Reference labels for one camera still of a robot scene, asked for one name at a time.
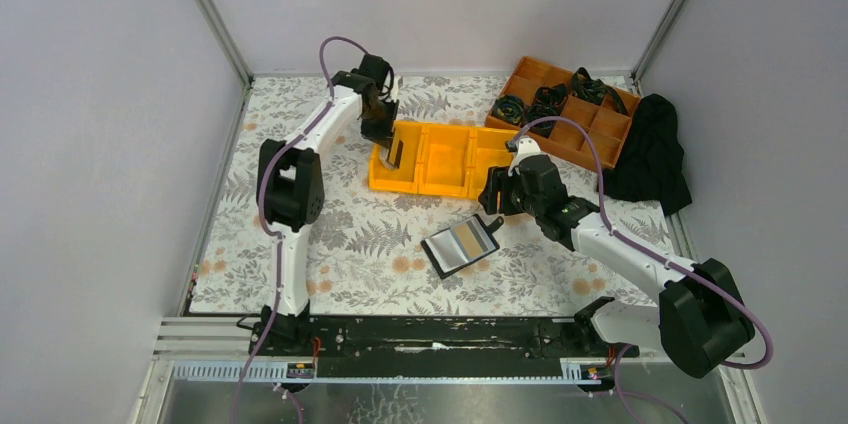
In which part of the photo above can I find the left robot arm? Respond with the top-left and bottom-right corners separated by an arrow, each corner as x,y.
256,54 -> 401,339

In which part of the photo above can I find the black cloth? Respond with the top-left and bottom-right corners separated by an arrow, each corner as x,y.
602,94 -> 692,216

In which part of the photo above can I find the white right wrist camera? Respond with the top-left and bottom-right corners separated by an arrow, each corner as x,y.
506,137 -> 542,175

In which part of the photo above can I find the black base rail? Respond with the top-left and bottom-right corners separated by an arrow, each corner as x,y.
247,315 -> 639,380

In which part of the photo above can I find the wooden compartment organizer tray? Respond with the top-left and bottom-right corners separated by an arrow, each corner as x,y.
484,56 -> 641,169

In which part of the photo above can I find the black rolled tie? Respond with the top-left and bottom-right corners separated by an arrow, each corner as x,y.
532,83 -> 569,114

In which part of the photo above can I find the tan credit card in holder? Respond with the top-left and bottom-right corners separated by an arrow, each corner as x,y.
454,217 -> 497,260

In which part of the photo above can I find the black leather card holder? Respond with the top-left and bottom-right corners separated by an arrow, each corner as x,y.
420,214 -> 504,280

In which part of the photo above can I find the dark green rolled tie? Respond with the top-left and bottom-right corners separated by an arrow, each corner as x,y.
570,67 -> 629,116

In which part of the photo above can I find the blue yellow rolled tie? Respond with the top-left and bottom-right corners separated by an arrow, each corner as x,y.
491,94 -> 526,127

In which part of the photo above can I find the yellow plastic divided bin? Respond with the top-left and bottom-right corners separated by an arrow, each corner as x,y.
368,122 -> 515,200

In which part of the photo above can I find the floral patterned table mat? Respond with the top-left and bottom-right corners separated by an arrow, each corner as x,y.
188,77 -> 648,316

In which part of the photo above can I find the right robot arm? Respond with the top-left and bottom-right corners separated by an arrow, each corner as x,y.
478,154 -> 755,378

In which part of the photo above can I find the dark floral rolled tie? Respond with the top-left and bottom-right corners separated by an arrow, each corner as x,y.
523,104 -> 561,138

